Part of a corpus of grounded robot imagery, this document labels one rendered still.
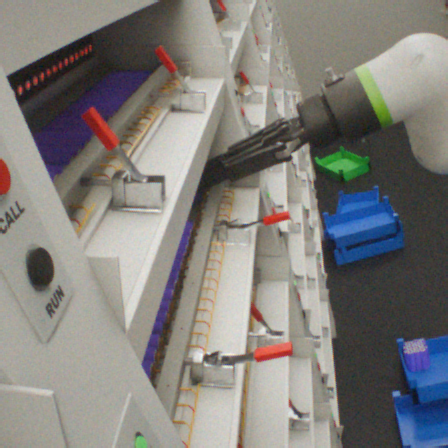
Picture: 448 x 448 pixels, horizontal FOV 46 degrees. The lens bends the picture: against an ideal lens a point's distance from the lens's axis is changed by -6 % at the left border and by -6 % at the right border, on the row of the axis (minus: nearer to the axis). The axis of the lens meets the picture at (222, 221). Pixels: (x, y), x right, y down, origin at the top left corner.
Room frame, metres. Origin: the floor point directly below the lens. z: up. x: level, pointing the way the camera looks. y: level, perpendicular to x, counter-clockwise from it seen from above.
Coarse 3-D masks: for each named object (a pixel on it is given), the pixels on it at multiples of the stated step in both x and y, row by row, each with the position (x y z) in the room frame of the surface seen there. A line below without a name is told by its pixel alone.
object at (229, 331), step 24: (240, 192) 0.82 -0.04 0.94; (192, 216) 0.75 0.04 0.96; (240, 216) 0.74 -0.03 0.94; (192, 240) 0.68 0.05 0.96; (216, 264) 0.61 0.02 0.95; (240, 264) 0.61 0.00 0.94; (240, 288) 0.56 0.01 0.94; (216, 312) 0.52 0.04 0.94; (240, 312) 0.51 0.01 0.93; (168, 336) 0.48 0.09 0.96; (216, 336) 0.47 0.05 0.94; (240, 336) 0.47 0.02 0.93; (240, 384) 0.40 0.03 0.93; (216, 408) 0.37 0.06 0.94; (240, 408) 0.39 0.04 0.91; (192, 432) 0.35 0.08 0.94; (216, 432) 0.34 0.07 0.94
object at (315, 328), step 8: (304, 248) 1.52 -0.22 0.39; (312, 248) 1.52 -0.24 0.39; (312, 256) 1.51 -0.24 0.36; (312, 264) 1.46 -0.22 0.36; (312, 272) 1.42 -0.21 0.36; (312, 280) 1.35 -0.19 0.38; (312, 288) 1.34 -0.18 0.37; (312, 296) 1.30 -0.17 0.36; (312, 304) 1.26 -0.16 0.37; (312, 312) 1.22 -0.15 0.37; (320, 312) 1.22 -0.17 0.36; (312, 320) 1.19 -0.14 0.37; (320, 320) 1.19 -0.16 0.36; (312, 328) 1.16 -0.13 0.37; (320, 328) 1.15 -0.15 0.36; (312, 336) 1.09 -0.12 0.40; (320, 336) 1.09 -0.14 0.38; (320, 344) 1.08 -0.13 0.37; (320, 352) 1.06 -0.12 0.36; (320, 360) 1.03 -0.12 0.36; (328, 376) 0.93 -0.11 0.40
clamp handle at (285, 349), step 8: (280, 344) 0.40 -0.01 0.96; (288, 344) 0.40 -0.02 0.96; (256, 352) 0.40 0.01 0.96; (264, 352) 0.40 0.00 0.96; (272, 352) 0.39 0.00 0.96; (280, 352) 0.39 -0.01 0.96; (288, 352) 0.39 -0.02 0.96; (216, 360) 0.41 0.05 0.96; (224, 360) 0.41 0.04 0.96; (232, 360) 0.41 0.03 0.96; (240, 360) 0.40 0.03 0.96; (248, 360) 0.40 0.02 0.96; (256, 360) 0.40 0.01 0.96; (264, 360) 0.39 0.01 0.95
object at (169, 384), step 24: (216, 192) 0.77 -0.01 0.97; (216, 216) 0.71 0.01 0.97; (192, 264) 0.58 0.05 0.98; (192, 288) 0.53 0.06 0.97; (216, 288) 0.55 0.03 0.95; (192, 312) 0.49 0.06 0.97; (168, 360) 0.41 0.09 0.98; (168, 384) 0.38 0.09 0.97; (168, 408) 0.35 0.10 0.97; (192, 408) 0.36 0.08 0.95
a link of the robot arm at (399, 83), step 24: (408, 48) 0.67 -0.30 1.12; (432, 48) 0.65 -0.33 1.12; (360, 72) 0.69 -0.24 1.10; (384, 72) 0.67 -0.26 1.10; (408, 72) 0.65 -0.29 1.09; (432, 72) 0.63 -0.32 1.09; (384, 96) 0.66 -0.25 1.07; (408, 96) 0.65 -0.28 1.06; (432, 96) 0.64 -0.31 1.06; (384, 120) 0.67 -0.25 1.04; (408, 120) 0.69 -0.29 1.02; (432, 120) 0.66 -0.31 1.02
